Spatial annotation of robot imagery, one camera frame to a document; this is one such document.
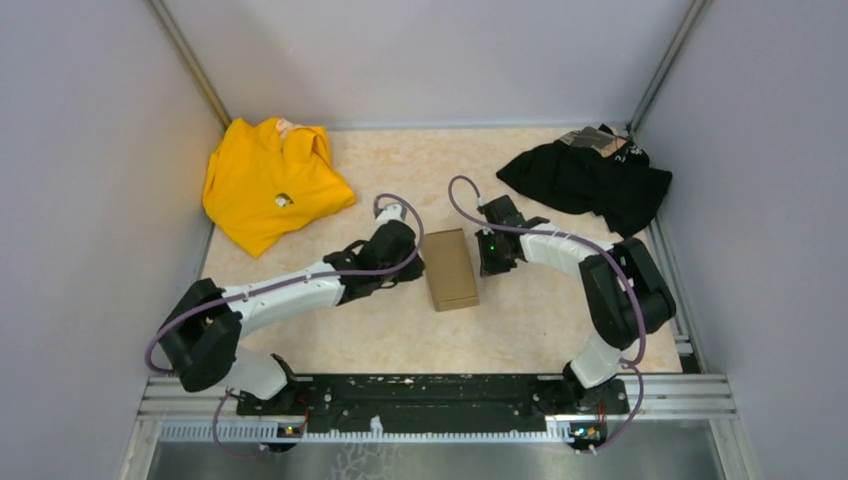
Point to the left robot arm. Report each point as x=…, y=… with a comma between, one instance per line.
x=201, y=337

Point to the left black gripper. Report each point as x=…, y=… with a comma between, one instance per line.
x=412, y=270

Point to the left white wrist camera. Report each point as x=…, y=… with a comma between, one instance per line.
x=390, y=212

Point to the aluminium frame rail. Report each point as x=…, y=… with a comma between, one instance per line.
x=211, y=414

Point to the yellow shirt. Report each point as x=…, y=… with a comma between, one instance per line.
x=266, y=180

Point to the black shirt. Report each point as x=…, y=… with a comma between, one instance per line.
x=592, y=170

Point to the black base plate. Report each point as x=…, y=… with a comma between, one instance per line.
x=433, y=403

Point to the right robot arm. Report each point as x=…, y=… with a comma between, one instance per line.
x=627, y=296

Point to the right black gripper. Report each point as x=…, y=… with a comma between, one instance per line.
x=488, y=266

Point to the brown cardboard box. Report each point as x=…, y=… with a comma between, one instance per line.
x=448, y=270

